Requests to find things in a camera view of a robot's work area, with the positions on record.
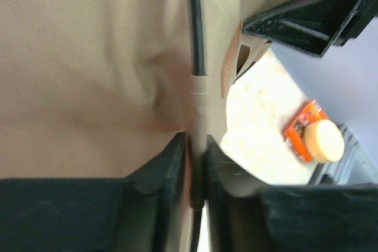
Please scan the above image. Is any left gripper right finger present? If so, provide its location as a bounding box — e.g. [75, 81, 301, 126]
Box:
[205, 136, 377, 251]

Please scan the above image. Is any black tent pole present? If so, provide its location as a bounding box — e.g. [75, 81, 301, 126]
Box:
[190, 0, 206, 76]

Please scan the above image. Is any beige fabric pet tent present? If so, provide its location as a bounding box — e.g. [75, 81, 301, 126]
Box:
[0, 0, 292, 252]

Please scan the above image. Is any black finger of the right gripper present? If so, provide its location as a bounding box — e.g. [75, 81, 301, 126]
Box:
[242, 0, 377, 57]

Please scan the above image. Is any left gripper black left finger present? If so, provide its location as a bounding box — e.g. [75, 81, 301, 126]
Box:
[1, 133, 186, 251]

